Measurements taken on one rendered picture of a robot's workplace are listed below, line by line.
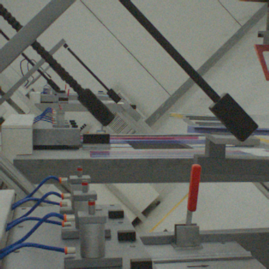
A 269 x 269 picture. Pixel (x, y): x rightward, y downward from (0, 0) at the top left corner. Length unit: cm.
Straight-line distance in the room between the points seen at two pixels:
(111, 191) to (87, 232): 471
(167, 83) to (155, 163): 675
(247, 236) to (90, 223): 40
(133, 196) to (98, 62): 327
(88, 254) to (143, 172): 110
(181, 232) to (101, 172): 80
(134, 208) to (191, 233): 441
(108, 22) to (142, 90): 90
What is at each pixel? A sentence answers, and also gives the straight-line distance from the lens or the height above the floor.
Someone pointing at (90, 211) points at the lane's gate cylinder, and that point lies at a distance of 61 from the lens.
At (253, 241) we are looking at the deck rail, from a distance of 97.
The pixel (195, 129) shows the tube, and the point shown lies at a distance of 113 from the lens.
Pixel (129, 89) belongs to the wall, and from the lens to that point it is 837.
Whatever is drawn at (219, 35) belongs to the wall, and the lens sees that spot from 858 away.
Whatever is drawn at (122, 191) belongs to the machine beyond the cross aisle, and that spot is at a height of 28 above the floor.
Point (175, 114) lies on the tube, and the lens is 135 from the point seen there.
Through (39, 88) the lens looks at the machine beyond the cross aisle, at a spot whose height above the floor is 126.
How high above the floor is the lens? 131
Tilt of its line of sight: 9 degrees down
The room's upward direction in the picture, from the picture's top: 44 degrees counter-clockwise
